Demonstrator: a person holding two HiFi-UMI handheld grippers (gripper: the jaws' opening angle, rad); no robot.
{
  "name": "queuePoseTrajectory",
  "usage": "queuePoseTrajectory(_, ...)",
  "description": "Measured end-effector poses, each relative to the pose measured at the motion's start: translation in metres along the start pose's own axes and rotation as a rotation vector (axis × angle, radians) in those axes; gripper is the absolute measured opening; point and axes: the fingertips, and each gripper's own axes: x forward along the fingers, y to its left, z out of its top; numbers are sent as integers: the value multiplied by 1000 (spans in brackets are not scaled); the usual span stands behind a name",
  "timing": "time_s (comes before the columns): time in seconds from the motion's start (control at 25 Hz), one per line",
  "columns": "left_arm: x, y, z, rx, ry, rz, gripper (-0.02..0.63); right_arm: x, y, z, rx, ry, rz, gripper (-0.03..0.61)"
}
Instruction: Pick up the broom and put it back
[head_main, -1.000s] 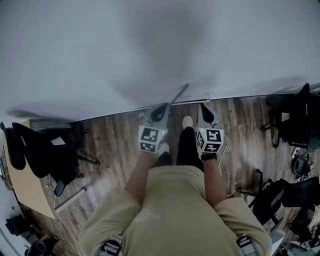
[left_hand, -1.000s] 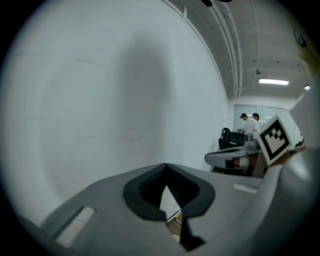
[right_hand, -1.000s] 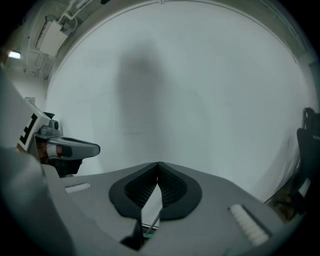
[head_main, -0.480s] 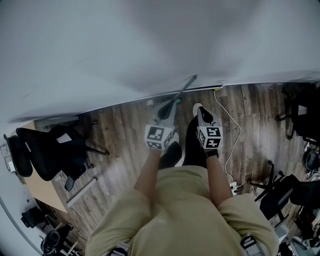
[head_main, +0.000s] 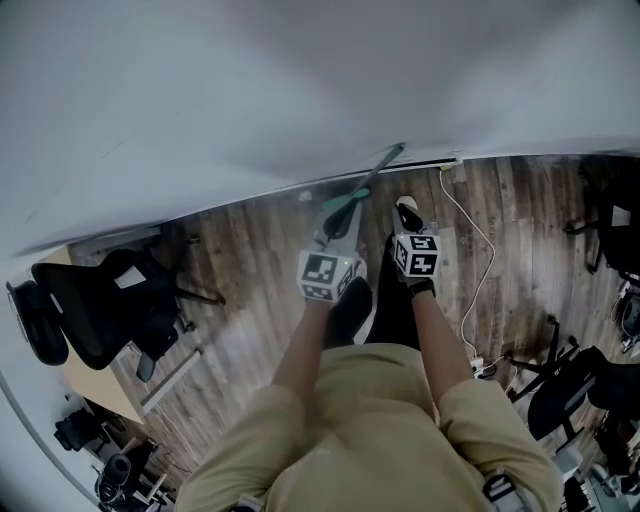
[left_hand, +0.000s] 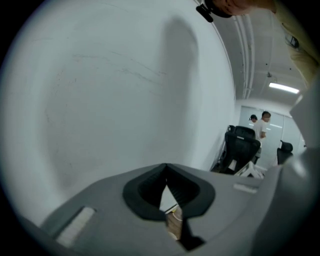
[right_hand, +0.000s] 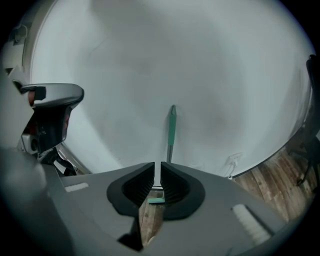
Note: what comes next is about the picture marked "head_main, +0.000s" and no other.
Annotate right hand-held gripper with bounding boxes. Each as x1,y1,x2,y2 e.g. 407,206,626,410
391,202,444,279

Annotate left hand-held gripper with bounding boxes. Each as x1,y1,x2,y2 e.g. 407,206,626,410
297,199,365,305

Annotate grey broom with green grip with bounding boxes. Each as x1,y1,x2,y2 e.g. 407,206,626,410
322,142,407,212

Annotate person's right forearm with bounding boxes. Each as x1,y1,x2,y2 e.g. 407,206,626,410
410,292,477,419

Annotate person's left forearm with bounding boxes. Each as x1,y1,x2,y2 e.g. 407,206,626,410
272,298,335,401

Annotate person's black trousers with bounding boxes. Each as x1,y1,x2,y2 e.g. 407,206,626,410
327,239,424,351

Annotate white power strip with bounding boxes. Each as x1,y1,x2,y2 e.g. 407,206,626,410
468,353,497,380

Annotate person's beige shirt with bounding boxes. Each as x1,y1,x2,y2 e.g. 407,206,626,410
174,342,566,512

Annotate grey metal desk bar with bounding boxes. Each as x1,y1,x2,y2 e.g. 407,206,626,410
138,347,205,417

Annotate light wooden desk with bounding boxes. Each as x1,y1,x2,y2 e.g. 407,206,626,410
42,247,147,426

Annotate white floor cable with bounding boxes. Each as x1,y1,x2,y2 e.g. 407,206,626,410
438,167,499,364

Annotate grey backpack strap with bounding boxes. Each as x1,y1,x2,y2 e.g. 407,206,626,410
480,469,527,507

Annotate black camera gear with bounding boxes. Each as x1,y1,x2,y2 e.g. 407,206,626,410
52,407,112,453
92,452,169,512

